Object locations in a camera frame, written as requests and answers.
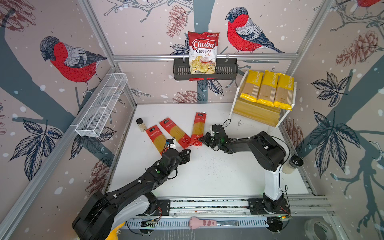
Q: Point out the wooden two-tier shelf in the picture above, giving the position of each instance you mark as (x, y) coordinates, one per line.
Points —
(273, 117)

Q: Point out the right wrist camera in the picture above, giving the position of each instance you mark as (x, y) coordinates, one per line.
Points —
(215, 129)

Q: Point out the black hanging wire basket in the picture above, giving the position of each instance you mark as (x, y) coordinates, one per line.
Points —
(223, 69)

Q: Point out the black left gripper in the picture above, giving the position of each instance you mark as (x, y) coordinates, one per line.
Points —
(184, 160)

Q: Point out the clear tape roll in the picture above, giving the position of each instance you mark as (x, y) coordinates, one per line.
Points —
(318, 229)

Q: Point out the spice jar black lid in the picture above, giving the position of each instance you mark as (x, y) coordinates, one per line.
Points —
(292, 164)
(141, 124)

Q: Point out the yellow pasta bag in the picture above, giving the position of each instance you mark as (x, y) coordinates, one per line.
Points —
(285, 92)
(252, 86)
(268, 89)

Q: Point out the Chuba cassava chips bag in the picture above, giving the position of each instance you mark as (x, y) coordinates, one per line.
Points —
(203, 52)

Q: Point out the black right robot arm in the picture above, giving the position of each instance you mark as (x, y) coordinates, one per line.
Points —
(268, 153)

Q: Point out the yellow plush toy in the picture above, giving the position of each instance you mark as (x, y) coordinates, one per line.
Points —
(114, 233)

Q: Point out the pink handled scraper tool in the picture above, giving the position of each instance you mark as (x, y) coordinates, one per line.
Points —
(195, 223)

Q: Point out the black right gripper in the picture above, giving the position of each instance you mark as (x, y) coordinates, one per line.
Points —
(206, 137)

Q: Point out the red spaghetti bag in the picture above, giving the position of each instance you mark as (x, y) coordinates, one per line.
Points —
(198, 129)
(157, 137)
(176, 132)

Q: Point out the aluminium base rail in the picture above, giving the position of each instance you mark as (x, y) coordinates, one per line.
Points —
(175, 213)

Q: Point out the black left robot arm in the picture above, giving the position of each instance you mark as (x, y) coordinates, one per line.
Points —
(104, 212)

